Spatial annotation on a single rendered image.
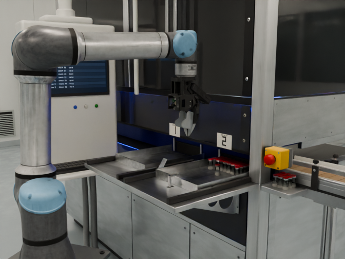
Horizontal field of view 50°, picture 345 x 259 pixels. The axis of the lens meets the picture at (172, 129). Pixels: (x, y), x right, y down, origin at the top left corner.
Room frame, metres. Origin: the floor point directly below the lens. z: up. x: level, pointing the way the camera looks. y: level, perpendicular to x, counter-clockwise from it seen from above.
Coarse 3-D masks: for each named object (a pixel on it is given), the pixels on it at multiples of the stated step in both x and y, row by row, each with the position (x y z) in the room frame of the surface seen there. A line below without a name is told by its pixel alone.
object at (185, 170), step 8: (200, 160) 1.60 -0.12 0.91; (160, 168) 1.47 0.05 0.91; (168, 168) 1.49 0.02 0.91; (176, 168) 1.51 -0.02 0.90; (184, 168) 1.54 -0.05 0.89; (192, 168) 1.57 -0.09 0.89; (200, 168) 1.58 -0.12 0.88; (160, 176) 1.43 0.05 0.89; (176, 176) 1.46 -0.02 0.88; (184, 176) 1.46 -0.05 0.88; (192, 176) 1.46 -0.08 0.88; (200, 176) 1.46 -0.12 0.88; (208, 176) 1.46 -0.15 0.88; (216, 176) 1.46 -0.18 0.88; (224, 176) 1.46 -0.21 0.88; (232, 176) 1.35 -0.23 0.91; (240, 176) 1.38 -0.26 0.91; (248, 176) 1.41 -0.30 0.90; (176, 184) 1.34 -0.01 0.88; (184, 184) 1.31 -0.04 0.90; (192, 184) 1.27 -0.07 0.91; (200, 184) 1.26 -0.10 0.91; (208, 184) 1.28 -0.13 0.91; (216, 184) 1.30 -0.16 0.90
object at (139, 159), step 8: (128, 152) 1.76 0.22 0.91; (136, 152) 1.79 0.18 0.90; (144, 152) 1.82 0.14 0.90; (152, 152) 1.85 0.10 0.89; (160, 152) 1.88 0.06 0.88; (168, 152) 1.89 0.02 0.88; (176, 152) 1.89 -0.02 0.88; (120, 160) 1.69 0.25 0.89; (128, 160) 1.63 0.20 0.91; (136, 160) 1.72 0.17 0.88; (144, 160) 1.72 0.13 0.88; (152, 160) 1.72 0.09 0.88; (160, 160) 1.72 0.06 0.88; (168, 160) 1.59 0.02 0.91; (176, 160) 1.62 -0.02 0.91; (184, 160) 1.65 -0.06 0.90; (136, 168) 1.57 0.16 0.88; (144, 168) 1.52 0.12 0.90
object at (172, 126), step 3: (171, 123) 1.80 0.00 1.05; (171, 126) 1.80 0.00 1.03; (174, 126) 1.78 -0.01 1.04; (177, 126) 1.76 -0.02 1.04; (171, 129) 1.80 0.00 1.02; (174, 129) 1.78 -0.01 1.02; (177, 129) 1.76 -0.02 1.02; (171, 132) 1.80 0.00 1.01; (174, 132) 1.78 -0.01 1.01; (177, 132) 1.76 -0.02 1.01; (174, 135) 1.78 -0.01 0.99; (177, 135) 1.76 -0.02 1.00
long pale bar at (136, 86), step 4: (136, 0) 1.93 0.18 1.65; (136, 4) 1.93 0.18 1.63; (136, 8) 1.93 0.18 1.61; (136, 12) 1.93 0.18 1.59; (136, 16) 1.93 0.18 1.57; (136, 20) 1.93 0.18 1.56; (136, 24) 1.93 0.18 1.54; (136, 28) 1.93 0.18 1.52; (136, 60) 1.93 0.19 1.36; (136, 64) 1.93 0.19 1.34; (136, 68) 1.93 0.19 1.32; (136, 72) 1.93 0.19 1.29; (136, 76) 1.93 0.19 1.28; (136, 80) 1.93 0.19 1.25; (136, 84) 1.93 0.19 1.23; (136, 88) 1.93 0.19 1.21; (136, 92) 1.93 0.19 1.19
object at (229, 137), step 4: (220, 136) 1.53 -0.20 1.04; (224, 136) 1.51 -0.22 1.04; (228, 136) 1.49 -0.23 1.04; (220, 140) 1.52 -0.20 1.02; (224, 140) 1.51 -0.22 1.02; (228, 140) 1.49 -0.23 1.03; (220, 144) 1.52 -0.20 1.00; (228, 144) 1.49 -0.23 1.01; (224, 148) 1.50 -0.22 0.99; (228, 148) 1.49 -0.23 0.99
